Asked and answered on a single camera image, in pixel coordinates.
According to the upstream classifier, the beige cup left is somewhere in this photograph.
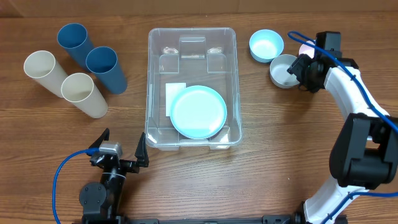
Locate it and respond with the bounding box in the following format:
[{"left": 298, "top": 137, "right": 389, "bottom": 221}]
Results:
[{"left": 24, "top": 50, "right": 68, "bottom": 98}]

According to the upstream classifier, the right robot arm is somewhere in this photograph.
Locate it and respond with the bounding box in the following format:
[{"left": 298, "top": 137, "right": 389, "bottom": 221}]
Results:
[{"left": 287, "top": 54, "right": 397, "bottom": 223}]

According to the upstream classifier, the light blue plate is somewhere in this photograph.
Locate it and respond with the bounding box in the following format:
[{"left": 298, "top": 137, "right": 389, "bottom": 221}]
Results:
[{"left": 169, "top": 85, "right": 228, "bottom": 139}]

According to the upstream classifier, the dark blue cup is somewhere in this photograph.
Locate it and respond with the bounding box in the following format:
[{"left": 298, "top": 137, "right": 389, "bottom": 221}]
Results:
[
  {"left": 86, "top": 46, "right": 127, "bottom": 95},
  {"left": 57, "top": 23, "right": 94, "bottom": 72}
]

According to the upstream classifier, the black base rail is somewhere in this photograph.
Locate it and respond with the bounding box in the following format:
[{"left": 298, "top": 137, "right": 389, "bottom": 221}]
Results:
[{"left": 129, "top": 215, "right": 302, "bottom": 224}]

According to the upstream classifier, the pink bowl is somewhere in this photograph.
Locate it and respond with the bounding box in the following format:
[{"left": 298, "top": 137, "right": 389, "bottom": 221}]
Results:
[{"left": 298, "top": 44, "right": 315, "bottom": 58}]

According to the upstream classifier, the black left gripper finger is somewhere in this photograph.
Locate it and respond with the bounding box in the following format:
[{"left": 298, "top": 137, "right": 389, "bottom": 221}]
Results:
[
  {"left": 88, "top": 128, "right": 110, "bottom": 149},
  {"left": 134, "top": 133, "right": 149, "bottom": 167}
]

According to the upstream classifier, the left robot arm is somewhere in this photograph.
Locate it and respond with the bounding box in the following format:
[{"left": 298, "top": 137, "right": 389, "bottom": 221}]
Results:
[{"left": 79, "top": 128, "right": 149, "bottom": 223}]

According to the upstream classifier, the blue cable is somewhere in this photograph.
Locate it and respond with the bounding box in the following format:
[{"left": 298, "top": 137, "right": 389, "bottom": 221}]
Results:
[
  {"left": 287, "top": 30, "right": 398, "bottom": 224},
  {"left": 52, "top": 147, "right": 101, "bottom": 224}
]

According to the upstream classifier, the beige cup front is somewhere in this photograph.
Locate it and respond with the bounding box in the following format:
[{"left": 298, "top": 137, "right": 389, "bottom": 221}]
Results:
[{"left": 61, "top": 73, "right": 108, "bottom": 118}]

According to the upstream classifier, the grey bowl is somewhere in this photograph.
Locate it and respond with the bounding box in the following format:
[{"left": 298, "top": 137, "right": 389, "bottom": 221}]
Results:
[{"left": 270, "top": 54, "right": 299, "bottom": 88}]

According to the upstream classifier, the clear plastic storage bin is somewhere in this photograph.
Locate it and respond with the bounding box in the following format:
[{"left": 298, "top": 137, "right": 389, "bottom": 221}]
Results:
[{"left": 145, "top": 27, "right": 243, "bottom": 151}]

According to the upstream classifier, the dark blue cup front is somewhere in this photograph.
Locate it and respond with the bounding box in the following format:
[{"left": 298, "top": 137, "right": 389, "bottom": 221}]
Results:
[{"left": 86, "top": 46, "right": 127, "bottom": 95}]

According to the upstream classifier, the beige cup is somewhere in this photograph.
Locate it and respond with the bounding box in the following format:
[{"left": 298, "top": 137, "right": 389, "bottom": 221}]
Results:
[
  {"left": 61, "top": 73, "right": 108, "bottom": 118},
  {"left": 24, "top": 50, "right": 68, "bottom": 98}
]

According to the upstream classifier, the dark blue cup rear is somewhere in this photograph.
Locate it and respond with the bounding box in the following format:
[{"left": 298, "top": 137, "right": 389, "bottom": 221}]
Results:
[{"left": 57, "top": 23, "right": 94, "bottom": 72}]

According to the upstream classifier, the light blue bowl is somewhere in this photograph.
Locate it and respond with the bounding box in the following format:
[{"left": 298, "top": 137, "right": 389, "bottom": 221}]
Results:
[{"left": 249, "top": 29, "right": 284, "bottom": 63}]

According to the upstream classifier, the right blue cable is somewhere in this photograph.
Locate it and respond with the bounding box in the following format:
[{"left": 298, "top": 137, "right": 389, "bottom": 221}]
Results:
[{"left": 287, "top": 30, "right": 398, "bottom": 224}]

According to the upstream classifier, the left blue cable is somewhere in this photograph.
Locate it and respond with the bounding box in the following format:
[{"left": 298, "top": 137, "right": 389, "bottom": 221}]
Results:
[{"left": 52, "top": 147, "right": 101, "bottom": 224}]

